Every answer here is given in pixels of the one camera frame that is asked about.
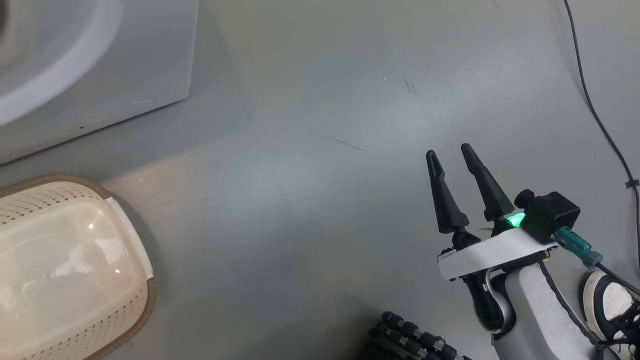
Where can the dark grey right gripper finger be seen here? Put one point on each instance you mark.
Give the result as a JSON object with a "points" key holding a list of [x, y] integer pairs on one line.
{"points": [[447, 210], [492, 197]]}

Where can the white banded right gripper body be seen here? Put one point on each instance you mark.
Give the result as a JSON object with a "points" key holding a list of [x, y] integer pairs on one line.
{"points": [[495, 252]]}

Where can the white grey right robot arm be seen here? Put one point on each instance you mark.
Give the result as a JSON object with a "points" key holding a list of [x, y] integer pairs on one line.
{"points": [[535, 310]]}

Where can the white front-load washing machine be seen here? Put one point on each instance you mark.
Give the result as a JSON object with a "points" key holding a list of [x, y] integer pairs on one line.
{"points": [[125, 60]]}

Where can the cream perforated laundry basket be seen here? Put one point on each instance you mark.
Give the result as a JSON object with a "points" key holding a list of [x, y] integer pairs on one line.
{"points": [[65, 270]]}

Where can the white black sneaker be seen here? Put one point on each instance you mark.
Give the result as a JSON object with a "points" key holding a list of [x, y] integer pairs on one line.
{"points": [[607, 300]]}

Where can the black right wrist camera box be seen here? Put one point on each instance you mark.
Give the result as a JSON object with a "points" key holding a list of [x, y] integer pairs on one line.
{"points": [[550, 215]]}

